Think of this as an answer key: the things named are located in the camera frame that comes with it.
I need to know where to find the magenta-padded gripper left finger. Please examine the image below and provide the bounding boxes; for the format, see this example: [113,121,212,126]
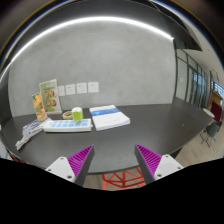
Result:
[45,144,96,188]

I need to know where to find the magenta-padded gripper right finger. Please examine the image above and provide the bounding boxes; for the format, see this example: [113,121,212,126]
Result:
[134,143,184,185]

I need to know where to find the green and white charger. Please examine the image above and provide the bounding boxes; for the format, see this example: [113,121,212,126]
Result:
[71,106,84,122]

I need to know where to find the grey striped pamphlet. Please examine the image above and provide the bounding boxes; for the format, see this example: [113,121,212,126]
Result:
[14,117,53,151]

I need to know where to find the beige tape roll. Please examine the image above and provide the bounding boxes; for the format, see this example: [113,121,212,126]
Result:
[62,110,74,120]

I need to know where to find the red metal stool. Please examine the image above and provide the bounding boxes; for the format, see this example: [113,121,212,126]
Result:
[101,167,147,191]

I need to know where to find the black chair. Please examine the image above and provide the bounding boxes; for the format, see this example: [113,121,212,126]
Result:
[199,120,224,148]

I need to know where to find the white and blue booklet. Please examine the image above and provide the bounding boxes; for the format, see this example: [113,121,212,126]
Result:
[88,104,131,132]

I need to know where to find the round white table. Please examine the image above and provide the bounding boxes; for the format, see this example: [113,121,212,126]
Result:
[202,107,216,119]

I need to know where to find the large acrylic menu sign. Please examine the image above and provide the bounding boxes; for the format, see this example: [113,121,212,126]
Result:
[38,78,63,115]

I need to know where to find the curved ceiling light strip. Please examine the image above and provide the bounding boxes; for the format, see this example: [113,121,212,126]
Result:
[0,15,175,82]

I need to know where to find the white wall switch plate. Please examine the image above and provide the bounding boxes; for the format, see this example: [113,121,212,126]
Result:
[57,85,66,97]

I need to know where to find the white wall socket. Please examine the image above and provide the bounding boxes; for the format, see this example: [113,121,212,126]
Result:
[65,83,77,96]
[76,82,88,95]
[87,81,100,94]

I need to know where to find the glass partition wall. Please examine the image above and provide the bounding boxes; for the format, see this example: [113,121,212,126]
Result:
[173,48,212,110]

